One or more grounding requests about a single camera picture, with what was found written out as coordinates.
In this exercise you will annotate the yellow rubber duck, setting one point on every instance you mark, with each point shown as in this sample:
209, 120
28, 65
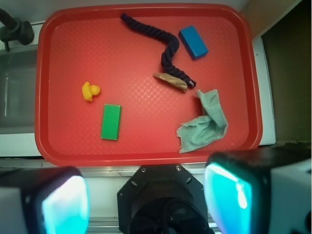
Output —
88, 91

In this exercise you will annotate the metal sink basin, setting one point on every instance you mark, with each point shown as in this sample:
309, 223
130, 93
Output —
17, 92

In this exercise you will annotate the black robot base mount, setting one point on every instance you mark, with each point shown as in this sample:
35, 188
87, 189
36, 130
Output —
162, 199

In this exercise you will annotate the light blue cloth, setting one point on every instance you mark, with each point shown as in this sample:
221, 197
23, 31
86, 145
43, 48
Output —
201, 131

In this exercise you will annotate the black sink faucet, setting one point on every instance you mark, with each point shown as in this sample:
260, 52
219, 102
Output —
15, 29

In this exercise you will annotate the red plastic tray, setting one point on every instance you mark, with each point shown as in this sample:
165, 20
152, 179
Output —
93, 44

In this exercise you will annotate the green rectangular block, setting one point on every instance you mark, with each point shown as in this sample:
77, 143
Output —
110, 122

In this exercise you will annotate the brown wood piece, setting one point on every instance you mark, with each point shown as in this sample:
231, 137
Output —
173, 81

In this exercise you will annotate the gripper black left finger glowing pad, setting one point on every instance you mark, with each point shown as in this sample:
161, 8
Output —
44, 201

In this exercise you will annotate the blue rectangular block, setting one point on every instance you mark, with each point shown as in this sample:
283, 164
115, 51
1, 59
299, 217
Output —
193, 42

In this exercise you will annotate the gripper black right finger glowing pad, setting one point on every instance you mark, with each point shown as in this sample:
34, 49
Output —
261, 191

